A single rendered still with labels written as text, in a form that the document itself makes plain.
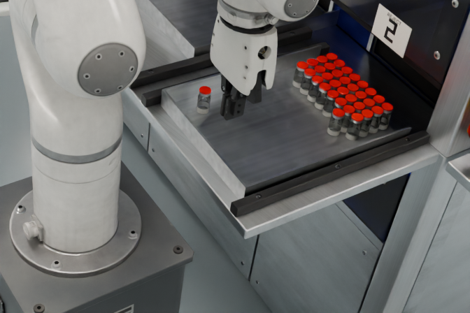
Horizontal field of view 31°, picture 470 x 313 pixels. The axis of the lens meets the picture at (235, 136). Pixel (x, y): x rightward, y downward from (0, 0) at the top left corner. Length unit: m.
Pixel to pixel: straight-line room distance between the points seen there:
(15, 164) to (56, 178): 1.50
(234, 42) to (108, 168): 0.24
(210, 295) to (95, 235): 1.12
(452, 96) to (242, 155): 0.36
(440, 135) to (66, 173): 0.66
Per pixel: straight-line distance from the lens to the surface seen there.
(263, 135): 1.41
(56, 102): 1.07
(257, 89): 1.15
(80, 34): 0.92
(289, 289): 2.05
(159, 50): 1.57
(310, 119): 1.47
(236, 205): 1.26
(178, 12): 1.68
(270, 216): 1.28
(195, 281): 2.32
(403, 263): 1.66
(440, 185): 1.53
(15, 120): 2.77
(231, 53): 1.14
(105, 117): 1.07
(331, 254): 1.84
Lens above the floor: 1.79
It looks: 41 degrees down
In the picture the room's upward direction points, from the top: 10 degrees clockwise
